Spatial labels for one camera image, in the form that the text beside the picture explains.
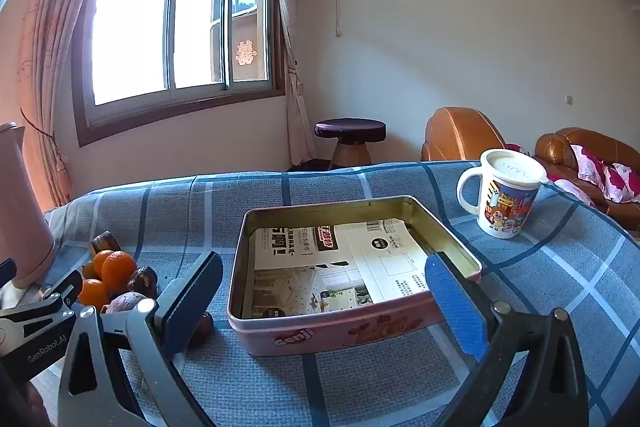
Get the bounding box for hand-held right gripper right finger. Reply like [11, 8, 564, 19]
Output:
[425, 251, 591, 427]

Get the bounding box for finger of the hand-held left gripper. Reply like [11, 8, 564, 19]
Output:
[0, 258, 17, 291]
[0, 271, 83, 326]

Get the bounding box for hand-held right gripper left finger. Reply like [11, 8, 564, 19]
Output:
[59, 251, 224, 427]

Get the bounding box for small smooth orange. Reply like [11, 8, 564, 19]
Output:
[92, 250, 116, 279]

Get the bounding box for large orange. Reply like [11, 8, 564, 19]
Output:
[101, 251, 138, 293]

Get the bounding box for purple round fruit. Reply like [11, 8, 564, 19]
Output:
[102, 292, 147, 316]

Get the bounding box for pink metal tin box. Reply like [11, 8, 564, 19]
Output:
[227, 195, 483, 358]

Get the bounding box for pink electric kettle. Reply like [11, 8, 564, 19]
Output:
[0, 122, 57, 290]

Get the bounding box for white printed mug with lid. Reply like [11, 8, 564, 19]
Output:
[456, 148, 548, 239]

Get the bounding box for newspaper sheet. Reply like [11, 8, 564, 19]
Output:
[243, 219, 433, 320]

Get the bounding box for brown leather armchair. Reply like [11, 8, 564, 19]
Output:
[421, 107, 509, 162]

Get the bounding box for brown leather sofa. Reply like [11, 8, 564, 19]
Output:
[534, 128, 640, 233]

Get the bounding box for pink floral blanket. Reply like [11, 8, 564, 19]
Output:
[547, 144, 640, 208]

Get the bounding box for round purple-topped stool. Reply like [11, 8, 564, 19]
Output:
[314, 118, 387, 168]

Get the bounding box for orange curtain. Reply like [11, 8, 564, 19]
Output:
[0, 0, 132, 208]

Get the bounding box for beige curtain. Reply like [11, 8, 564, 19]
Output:
[271, 0, 319, 164]

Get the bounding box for brown framed window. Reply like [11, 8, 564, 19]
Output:
[71, 0, 287, 146]

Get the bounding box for white air conditioner cord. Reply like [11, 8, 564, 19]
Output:
[300, 0, 344, 38]

